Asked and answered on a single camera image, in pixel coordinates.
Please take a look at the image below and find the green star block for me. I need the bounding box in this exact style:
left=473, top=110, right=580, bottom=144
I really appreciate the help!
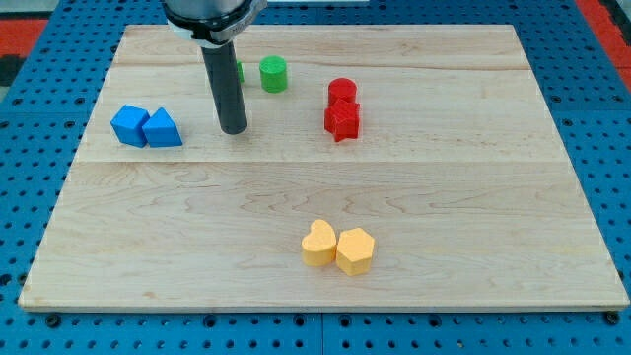
left=237, top=60, right=245, bottom=83

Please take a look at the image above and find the grey robot arm flange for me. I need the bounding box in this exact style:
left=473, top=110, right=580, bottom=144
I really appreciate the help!
left=162, top=0, right=267, bottom=48

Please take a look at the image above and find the red star block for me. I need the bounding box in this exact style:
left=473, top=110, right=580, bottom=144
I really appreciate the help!
left=324, top=100, right=361, bottom=142

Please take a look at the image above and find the yellow heart block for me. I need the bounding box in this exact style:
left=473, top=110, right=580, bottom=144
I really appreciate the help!
left=301, top=219, right=337, bottom=267

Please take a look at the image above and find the yellow hexagon block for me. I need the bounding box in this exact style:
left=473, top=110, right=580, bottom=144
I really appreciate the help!
left=336, top=228, right=376, bottom=276

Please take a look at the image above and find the red cylinder block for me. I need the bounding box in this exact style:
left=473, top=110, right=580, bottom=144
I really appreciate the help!
left=327, top=77, right=357, bottom=107

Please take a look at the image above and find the green cylinder block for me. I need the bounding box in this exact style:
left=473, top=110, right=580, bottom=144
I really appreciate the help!
left=259, top=55, right=288, bottom=93

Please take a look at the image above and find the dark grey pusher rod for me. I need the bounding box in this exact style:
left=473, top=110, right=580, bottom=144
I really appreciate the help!
left=201, top=42, right=247, bottom=135

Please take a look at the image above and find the blue triangle block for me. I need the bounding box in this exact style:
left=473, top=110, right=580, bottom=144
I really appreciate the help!
left=142, top=107, right=182, bottom=148

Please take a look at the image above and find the blue cube block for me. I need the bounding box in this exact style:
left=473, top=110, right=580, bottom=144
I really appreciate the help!
left=110, top=105, right=150, bottom=148

